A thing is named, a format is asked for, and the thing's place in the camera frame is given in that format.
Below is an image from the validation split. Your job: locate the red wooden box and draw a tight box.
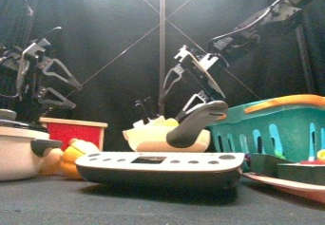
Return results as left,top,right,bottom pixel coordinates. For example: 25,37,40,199
37,117,110,151

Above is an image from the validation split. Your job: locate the grey pot lid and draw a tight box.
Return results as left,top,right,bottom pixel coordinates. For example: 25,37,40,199
0,108,49,134

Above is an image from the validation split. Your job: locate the pale peach toy food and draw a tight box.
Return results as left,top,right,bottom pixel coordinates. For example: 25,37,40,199
39,147,64,177

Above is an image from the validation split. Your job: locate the white toy cooking pot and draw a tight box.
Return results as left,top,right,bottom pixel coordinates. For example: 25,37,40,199
0,125,63,182

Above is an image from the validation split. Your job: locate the white grey kitchen scale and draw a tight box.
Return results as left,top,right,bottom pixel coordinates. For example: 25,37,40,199
75,151,246,193

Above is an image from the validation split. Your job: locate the dark green tray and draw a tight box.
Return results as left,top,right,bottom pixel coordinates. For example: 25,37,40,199
247,153,325,186

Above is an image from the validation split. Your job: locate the red toy in basket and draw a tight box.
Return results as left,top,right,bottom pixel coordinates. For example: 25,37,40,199
299,159,325,166

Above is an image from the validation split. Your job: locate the plate with food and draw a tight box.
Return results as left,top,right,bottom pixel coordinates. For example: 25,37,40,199
243,171,325,204

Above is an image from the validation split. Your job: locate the grey curved utensil handle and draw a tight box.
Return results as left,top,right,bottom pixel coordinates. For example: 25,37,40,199
164,100,230,149

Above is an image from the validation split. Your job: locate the black toy knife handle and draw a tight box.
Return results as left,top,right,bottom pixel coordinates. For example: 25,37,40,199
143,96,158,118
134,100,150,125

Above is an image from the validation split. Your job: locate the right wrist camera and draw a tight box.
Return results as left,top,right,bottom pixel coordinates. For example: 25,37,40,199
210,35,235,53

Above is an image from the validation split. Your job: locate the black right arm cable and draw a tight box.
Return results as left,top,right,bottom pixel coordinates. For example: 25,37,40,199
208,9,274,47

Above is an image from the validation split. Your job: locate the vertical metal frame pole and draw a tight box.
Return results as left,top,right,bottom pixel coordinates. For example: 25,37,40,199
158,0,167,116

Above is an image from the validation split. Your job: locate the teal basket with orange handle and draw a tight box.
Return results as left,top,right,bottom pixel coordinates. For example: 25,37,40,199
208,94,325,173

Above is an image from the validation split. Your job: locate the dark side frame pole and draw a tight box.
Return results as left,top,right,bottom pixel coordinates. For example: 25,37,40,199
286,0,315,94

